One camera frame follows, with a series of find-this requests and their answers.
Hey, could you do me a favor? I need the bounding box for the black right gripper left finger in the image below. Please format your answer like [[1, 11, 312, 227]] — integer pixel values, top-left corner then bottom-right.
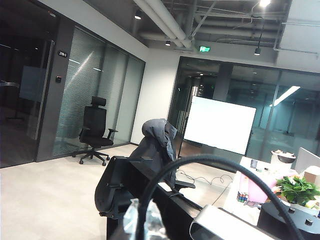
[[123, 198, 141, 240]]

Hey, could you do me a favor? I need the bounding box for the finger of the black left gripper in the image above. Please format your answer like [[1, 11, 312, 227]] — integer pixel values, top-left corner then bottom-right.
[[94, 156, 134, 219]]

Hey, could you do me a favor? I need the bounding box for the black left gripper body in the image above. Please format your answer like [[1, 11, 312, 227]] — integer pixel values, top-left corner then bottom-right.
[[107, 162, 204, 240]]

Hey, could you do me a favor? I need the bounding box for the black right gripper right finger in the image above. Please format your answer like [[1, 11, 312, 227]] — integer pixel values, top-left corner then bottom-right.
[[147, 199, 166, 240]]

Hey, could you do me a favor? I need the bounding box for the black braided phone charger cable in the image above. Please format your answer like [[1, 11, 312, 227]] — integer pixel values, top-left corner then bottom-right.
[[136, 154, 305, 240]]

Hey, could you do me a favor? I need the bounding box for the white office table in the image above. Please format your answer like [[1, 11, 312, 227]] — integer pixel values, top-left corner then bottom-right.
[[223, 155, 320, 226]]

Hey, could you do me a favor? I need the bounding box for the rubik's cube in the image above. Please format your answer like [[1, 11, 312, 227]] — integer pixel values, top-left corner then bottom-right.
[[236, 190, 249, 204]]

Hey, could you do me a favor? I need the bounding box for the grey hooded jacket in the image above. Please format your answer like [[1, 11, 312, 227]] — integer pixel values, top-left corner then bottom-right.
[[135, 118, 179, 192]]

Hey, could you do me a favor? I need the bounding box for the black mesh office chair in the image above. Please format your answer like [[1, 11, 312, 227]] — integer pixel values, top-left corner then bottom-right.
[[71, 96, 119, 166]]

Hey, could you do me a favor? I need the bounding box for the pink bag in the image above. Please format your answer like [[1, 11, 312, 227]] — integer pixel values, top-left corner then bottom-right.
[[239, 171, 270, 204]]

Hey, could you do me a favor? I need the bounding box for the white rolling whiteboard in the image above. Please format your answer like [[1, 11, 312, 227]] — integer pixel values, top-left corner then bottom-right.
[[183, 96, 258, 156]]

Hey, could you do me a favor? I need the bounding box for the green leafy plant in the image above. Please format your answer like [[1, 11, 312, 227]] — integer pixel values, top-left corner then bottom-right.
[[275, 174, 320, 205]]

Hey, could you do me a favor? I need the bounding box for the brown cardboard box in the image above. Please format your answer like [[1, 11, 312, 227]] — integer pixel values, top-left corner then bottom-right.
[[303, 165, 320, 186]]

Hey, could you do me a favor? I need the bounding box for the white monitor back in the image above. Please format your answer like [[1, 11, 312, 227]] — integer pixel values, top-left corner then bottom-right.
[[294, 146, 320, 174]]

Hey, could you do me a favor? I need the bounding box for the white ceiling pipe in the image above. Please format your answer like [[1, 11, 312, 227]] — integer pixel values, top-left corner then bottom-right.
[[133, 0, 186, 48], [147, 0, 194, 48]]

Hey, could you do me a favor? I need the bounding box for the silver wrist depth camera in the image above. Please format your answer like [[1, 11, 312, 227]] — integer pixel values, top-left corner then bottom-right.
[[189, 204, 262, 240]]

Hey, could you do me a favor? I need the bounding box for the thin floor cable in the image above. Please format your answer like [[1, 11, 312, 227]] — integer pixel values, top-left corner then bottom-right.
[[176, 169, 232, 186]]

